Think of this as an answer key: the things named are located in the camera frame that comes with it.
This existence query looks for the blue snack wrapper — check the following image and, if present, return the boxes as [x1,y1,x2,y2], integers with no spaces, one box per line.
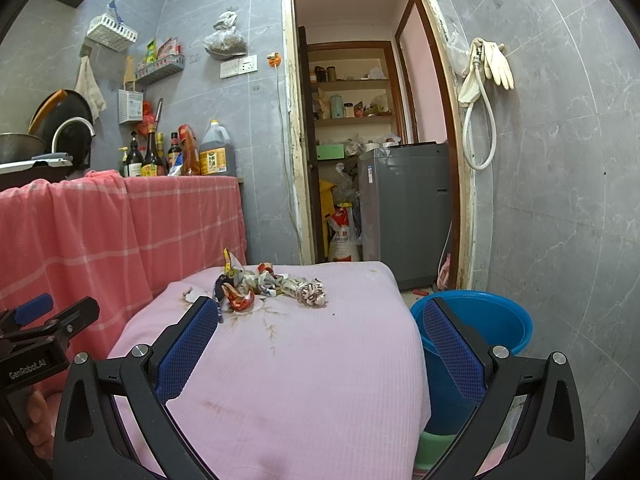
[214,273,233,324]

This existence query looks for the white red ribbon wrapper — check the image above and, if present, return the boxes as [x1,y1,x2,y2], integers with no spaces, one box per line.
[280,276,326,308]

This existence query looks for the person's left hand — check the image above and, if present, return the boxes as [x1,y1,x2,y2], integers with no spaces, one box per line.
[26,390,62,460]

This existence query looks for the red plaid cloth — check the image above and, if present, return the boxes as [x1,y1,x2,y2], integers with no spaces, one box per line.
[1,170,247,359]

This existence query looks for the green plastic basin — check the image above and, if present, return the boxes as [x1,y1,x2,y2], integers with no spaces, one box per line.
[413,431,456,474]

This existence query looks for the blue plastic bucket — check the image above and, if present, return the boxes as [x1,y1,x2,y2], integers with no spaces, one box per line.
[410,290,534,436]

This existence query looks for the metal pot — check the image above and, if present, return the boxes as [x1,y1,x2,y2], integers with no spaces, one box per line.
[0,132,46,164]

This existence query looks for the dark vinegar bottle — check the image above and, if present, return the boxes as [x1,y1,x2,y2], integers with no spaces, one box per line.
[124,131,143,177]

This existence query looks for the red crumpled wrapper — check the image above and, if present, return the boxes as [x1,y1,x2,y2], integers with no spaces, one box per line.
[221,283,255,312]

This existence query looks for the black wok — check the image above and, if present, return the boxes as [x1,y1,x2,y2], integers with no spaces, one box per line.
[27,89,96,170]

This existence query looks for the dark soy sauce bottle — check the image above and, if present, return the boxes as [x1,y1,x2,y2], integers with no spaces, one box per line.
[141,127,165,177]

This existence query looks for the white green crumpled wrapper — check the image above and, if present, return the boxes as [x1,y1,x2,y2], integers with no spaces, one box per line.
[239,262,288,297]

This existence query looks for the orange sauce bottle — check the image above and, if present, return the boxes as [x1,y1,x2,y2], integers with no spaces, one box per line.
[178,125,201,176]

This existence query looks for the pink floral table cloth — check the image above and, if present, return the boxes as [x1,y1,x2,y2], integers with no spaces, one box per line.
[105,260,433,480]

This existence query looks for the large oil jug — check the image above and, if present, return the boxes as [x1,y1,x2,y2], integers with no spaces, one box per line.
[198,119,236,177]

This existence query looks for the white utensil holder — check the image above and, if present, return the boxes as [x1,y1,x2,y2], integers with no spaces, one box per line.
[117,89,144,125]

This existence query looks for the hanging grey towel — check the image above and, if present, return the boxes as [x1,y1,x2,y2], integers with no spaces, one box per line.
[75,55,107,122]

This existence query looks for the white red rice bag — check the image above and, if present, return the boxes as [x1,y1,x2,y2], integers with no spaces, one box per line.
[326,203,360,262]

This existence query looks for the grey washing machine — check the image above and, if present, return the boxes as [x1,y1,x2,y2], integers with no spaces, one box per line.
[358,142,451,290]

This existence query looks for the green box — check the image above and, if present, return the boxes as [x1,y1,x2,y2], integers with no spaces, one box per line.
[316,143,345,162]

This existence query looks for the hanging plastic bag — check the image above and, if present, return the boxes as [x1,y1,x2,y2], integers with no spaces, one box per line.
[203,10,248,61]

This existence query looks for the wooden shelf unit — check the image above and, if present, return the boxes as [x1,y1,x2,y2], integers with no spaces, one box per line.
[305,40,407,162]

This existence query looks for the white rubber gloves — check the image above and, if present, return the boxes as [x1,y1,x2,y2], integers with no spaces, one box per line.
[458,37,515,106]

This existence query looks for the wooden door frame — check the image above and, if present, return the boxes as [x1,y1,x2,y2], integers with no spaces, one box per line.
[281,0,476,288]

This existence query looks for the wall spice rack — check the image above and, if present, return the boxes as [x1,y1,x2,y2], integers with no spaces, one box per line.
[134,54,184,86]

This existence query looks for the white hose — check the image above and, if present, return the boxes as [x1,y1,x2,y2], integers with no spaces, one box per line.
[461,58,498,172]

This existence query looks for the white wall basket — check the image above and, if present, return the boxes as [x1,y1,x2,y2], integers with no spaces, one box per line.
[86,13,138,52]

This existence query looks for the white wall socket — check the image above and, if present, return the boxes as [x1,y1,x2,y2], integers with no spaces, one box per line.
[220,54,258,79]

